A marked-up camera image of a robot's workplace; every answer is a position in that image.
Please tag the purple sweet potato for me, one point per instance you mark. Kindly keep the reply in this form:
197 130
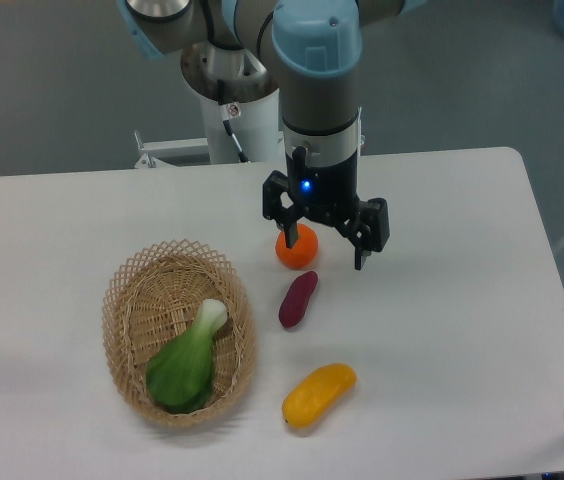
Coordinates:
295 303

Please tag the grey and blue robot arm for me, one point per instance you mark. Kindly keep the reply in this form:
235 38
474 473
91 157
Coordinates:
279 71

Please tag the green bok choy vegetable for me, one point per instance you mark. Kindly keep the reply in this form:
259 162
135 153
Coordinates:
179 377

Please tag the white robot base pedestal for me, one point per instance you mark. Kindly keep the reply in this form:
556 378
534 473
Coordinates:
239 102

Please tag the yellow mango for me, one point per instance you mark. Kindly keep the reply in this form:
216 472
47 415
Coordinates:
316 393

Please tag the white metal frame bracket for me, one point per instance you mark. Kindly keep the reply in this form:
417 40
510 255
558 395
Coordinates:
188 152

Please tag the woven wicker basket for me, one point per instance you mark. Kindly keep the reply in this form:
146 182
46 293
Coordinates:
152 299

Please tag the orange fruit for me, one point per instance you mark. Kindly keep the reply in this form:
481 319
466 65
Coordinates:
303 252

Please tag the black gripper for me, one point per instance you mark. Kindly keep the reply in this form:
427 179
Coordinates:
326 195

